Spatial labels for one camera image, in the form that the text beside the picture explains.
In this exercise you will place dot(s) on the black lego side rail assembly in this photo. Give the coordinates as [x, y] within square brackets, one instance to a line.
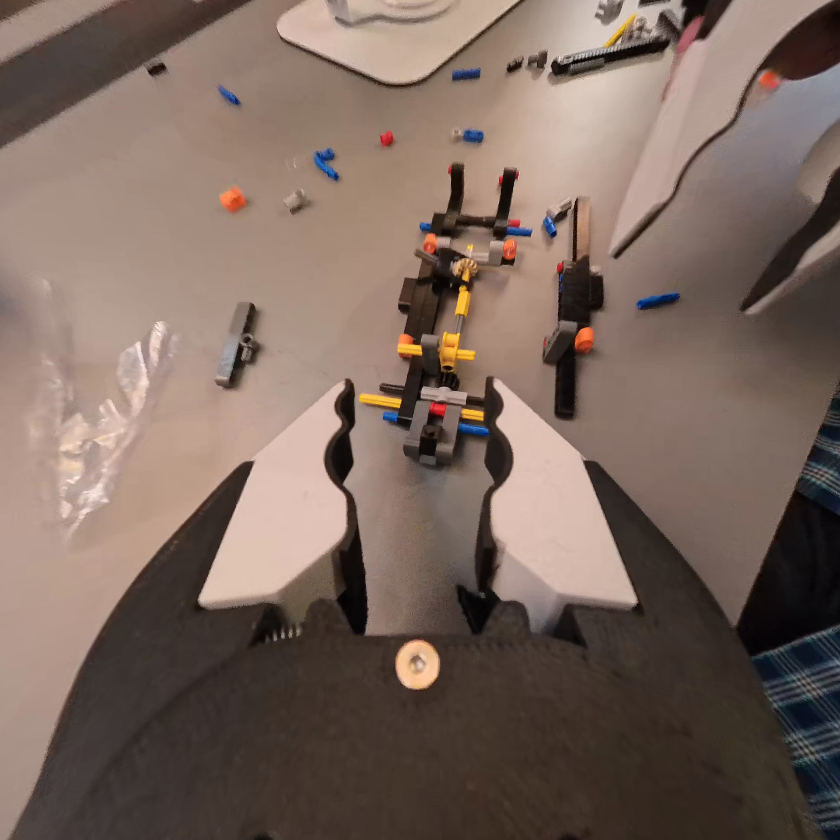
[574, 295]

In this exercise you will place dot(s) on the small grey lego connector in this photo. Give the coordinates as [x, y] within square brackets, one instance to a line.
[559, 208]
[295, 201]

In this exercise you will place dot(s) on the long blue lego pin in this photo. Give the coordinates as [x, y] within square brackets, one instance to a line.
[657, 301]

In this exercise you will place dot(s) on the white rounded base plate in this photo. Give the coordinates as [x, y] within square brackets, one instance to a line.
[407, 56]

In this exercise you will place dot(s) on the clear plastic bag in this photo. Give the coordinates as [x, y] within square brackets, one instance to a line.
[98, 426]

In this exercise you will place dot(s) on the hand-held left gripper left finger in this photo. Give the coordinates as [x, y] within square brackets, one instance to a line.
[289, 512]

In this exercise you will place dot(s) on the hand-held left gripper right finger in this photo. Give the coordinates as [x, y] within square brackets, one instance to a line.
[551, 518]

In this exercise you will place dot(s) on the blue plaid clothing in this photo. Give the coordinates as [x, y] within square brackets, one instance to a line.
[810, 709]

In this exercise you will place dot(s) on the long black lego beam assembly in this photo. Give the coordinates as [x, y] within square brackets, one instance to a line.
[604, 58]

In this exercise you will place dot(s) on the grey and blue lego pin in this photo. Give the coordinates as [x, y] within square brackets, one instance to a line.
[471, 136]

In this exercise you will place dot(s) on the small dark grey lego piece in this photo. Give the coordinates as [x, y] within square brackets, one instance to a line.
[537, 60]

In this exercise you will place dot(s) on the lego car chassis assembly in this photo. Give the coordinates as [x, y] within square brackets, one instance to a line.
[453, 344]

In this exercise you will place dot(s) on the orange lego piece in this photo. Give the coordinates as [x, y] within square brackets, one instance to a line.
[233, 199]
[768, 80]

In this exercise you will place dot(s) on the grey lego beam with connector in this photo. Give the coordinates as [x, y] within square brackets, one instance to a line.
[235, 344]

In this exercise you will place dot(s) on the light grey lego piece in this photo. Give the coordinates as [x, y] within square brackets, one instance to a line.
[608, 8]

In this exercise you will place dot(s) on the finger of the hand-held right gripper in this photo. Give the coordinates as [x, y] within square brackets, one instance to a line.
[695, 111]
[814, 279]

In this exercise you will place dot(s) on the clear container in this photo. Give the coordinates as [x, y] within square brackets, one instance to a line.
[394, 8]

